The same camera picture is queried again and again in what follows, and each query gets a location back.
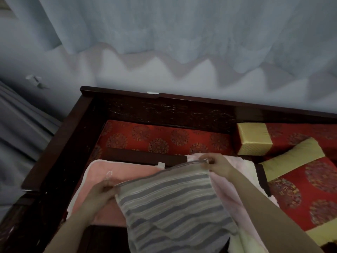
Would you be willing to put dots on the grey drape curtain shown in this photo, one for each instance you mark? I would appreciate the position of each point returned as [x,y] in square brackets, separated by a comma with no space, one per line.
[21,142]

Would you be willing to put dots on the person's right forearm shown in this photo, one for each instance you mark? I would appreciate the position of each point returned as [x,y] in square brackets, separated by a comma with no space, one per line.
[271,218]

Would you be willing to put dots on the wall curtain hook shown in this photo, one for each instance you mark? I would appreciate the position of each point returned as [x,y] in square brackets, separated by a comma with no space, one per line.
[36,81]

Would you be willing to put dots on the dark carved wooden sofa frame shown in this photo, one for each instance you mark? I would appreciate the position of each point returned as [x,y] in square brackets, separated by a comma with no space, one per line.
[171,113]

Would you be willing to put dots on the person's left forearm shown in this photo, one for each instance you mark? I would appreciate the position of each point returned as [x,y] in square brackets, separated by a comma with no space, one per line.
[73,231]

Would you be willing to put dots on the red square pillow yellow border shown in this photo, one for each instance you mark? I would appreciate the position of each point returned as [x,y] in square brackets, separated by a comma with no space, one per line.
[302,187]

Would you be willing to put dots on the grey striped towel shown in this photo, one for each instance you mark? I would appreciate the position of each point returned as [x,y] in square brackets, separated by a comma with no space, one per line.
[171,208]

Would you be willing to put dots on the person's left hand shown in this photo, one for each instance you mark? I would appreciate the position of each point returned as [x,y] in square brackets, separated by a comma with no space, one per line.
[102,194]

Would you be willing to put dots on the person's right hand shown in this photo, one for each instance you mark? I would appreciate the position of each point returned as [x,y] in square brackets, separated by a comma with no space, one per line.
[218,165]

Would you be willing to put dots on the white sheer curtain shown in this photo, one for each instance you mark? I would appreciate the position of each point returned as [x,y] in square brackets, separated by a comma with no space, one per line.
[168,23]

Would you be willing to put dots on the dark wooden low table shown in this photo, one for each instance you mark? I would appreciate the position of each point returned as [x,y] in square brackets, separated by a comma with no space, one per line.
[137,156]

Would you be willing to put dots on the salmon towel with white trim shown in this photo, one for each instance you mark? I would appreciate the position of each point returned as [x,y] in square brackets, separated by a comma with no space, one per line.
[131,173]

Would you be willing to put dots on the red patterned seat cushion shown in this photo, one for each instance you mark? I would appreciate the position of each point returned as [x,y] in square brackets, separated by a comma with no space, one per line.
[158,134]

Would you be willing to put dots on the light pink scalloped towel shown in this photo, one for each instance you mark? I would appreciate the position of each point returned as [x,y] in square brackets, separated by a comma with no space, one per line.
[229,202]

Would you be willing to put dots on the cream towel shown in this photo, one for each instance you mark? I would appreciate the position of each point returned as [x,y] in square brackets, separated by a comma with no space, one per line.
[242,245]

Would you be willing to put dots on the red bolster with yellow ends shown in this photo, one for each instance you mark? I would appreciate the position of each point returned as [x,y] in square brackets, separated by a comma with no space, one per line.
[295,134]

